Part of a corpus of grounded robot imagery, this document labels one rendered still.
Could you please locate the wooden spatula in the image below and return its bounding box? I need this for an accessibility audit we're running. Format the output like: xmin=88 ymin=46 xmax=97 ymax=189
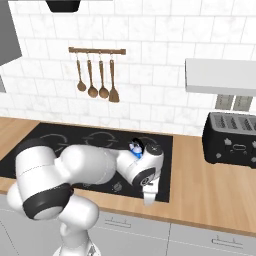
xmin=108 ymin=54 xmax=121 ymax=104

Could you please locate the small wooden spoon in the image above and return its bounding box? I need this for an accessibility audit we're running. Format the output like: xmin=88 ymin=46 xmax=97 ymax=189
xmin=75 ymin=54 xmax=88 ymax=93

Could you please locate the wooden ladle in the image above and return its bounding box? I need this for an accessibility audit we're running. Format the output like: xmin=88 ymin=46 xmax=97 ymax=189
xmin=86 ymin=54 xmax=99 ymax=99

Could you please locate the grey drawer handle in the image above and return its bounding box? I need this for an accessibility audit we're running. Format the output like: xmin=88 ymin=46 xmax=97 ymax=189
xmin=104 ymin=217 xmax=132 ymax=229
xmin=211 ymin=235 xmax=245 ymax=250

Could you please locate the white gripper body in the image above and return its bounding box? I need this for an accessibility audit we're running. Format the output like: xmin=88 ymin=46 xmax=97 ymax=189
xmin=142 ymin=179 xmax=160 ymax=207

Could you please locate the white wall shelf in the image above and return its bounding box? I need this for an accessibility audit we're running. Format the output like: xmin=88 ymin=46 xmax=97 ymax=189
xmin=184 ymin=58 xmax=256 ymax=98

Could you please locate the black hob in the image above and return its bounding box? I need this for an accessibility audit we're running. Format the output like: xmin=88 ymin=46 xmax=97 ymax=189
xmin=0 ymin=122 xmax=174 ymax=204

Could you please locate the grey wall cupboard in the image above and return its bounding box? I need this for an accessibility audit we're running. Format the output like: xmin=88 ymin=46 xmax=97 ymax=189
xmin=0 ymin=0 xmax=23 ymax=68

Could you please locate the grey drawer front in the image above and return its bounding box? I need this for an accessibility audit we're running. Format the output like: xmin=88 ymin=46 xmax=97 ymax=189
xmin=87 ymin=209 xmax=172 ymax=256
xmin=166 ymin=222 xmax=256 ymax=256

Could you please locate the grey wall socket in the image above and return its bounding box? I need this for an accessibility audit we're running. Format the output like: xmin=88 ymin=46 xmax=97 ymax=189
xmin=232 ymin=95 xmax=254 ymax=113
xmin=214 ymin=94 xmax=235 ymax=111

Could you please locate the grey cupboard door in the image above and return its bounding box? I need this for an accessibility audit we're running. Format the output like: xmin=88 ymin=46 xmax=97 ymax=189
xmin=0 ymin=193 xmax=66 ymax=256

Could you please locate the wooden utensil rail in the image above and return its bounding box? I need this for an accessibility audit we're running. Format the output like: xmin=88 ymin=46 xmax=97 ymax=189
xmin=68 ymin=46 xmax=127 ymax=56

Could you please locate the black range hood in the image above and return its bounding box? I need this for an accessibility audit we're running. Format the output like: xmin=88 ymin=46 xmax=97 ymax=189
xmin=45 ymin=0 xmax=82 ymax=14

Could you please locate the black toaster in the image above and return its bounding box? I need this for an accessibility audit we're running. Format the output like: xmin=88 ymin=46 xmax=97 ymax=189
xmin=201 ymin=111 xmax=256 ymax=170

